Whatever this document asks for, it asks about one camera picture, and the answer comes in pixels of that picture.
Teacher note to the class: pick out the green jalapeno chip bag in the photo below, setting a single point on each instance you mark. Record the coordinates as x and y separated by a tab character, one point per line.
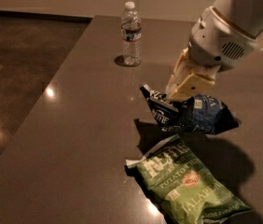
184	187

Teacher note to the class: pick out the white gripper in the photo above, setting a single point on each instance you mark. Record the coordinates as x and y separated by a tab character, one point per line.
217	41

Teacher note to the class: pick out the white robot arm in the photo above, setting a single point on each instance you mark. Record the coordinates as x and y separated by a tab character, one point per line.
245	15

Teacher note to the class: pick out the blue chip bag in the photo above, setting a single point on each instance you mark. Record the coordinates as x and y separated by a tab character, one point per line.
198	114

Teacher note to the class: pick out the clear plastic water bottle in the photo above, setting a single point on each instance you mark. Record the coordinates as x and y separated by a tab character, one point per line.
131	33

